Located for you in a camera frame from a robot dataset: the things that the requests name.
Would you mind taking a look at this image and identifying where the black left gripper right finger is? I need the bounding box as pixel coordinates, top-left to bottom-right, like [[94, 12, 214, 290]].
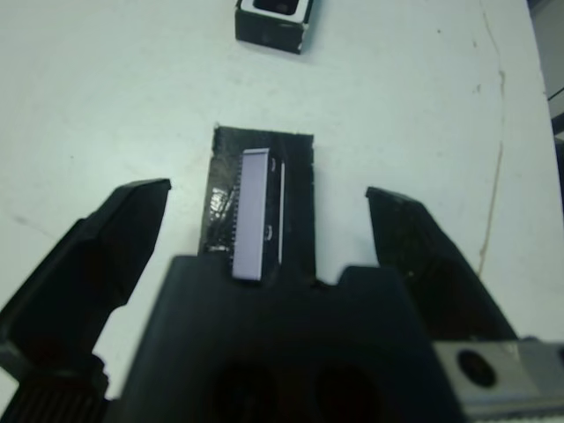
[[365, 186, 519, 343]]

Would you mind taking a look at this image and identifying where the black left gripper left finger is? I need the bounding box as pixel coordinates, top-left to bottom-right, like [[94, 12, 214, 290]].
[[0, 178, 172, 376]]

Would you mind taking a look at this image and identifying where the black box with white insert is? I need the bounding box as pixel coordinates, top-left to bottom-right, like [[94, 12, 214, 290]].
[[234, 0, 314, 56]]

